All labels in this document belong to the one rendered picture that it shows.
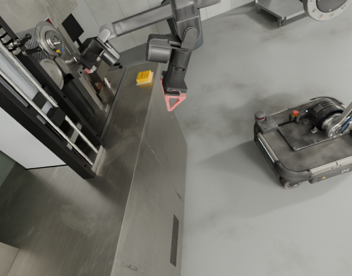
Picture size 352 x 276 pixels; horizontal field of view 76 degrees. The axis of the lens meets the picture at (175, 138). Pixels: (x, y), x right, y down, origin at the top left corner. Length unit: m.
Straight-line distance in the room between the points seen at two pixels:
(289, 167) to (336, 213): 0.39
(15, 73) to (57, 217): 0.48
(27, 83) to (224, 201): 1.35
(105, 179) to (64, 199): 0.16
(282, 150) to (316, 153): 0.19
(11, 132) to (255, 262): 1.37
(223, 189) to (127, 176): 1.01
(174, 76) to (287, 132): 1.12
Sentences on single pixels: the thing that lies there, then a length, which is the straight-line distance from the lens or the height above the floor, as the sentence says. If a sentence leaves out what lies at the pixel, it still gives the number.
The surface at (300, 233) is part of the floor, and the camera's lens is 1.62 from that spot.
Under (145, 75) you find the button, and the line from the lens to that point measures 1.22.
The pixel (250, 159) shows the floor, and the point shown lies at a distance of 1.83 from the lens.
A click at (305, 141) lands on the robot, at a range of 1.63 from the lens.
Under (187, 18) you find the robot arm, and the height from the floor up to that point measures 1.30.
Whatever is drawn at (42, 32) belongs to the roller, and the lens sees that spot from 1.06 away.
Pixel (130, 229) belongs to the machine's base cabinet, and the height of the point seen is 0.79.
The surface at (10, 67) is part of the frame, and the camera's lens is 0.77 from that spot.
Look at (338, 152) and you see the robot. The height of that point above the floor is 0.24.
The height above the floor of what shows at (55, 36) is 1.26.
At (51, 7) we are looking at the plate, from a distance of 1.75.
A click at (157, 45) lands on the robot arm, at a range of 0.65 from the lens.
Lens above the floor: 1.52
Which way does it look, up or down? 47 degrees down
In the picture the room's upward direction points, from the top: 24 degrees counter-clockwise
